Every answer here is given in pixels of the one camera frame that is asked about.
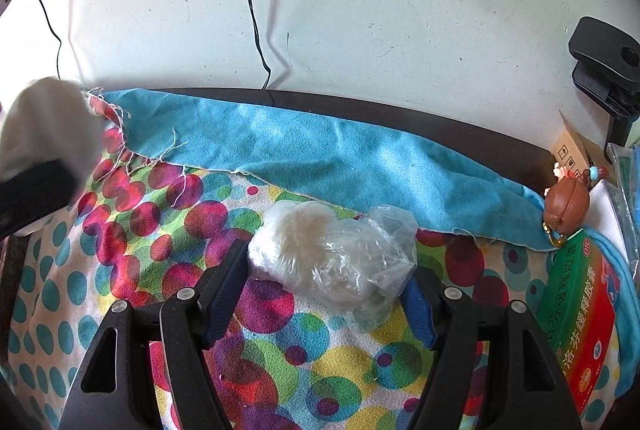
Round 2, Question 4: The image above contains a white paper box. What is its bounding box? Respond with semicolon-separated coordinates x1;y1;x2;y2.
587;183;633;261

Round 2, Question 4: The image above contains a white sock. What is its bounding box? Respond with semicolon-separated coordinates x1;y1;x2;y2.
0;78;103;183

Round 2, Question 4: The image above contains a polka dot blanket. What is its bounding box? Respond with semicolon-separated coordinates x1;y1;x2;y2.
0;85;640;430

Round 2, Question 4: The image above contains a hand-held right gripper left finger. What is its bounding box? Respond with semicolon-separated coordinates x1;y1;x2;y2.
57;249;250;430

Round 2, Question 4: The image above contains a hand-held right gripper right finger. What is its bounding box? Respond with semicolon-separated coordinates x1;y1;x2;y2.
397;267;583;430

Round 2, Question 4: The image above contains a black monitor cable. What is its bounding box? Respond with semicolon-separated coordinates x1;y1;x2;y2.
37;0;63;81

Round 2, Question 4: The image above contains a green and red medicine box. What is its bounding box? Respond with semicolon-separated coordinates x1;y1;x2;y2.
535;230;623;418

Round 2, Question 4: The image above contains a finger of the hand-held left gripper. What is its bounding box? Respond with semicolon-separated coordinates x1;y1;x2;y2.
0;159;85;238

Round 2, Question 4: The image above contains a clear plastic bag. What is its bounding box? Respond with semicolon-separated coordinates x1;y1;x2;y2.
605;143;640;261

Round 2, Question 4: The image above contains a black clamp mount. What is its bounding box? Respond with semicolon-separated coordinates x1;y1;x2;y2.
568;16;640;146

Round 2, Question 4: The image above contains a brown walnut charm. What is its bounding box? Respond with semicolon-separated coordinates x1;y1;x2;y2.
540;166;612;248

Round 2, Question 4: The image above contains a black charger cable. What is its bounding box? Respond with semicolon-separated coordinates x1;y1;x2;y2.
244;0;273;90

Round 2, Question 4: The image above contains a plastic-wrapped white wad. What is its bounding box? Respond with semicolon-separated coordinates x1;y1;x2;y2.
247;201;418;333

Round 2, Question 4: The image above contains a small cardboard box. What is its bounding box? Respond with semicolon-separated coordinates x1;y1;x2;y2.
550;110;608;181

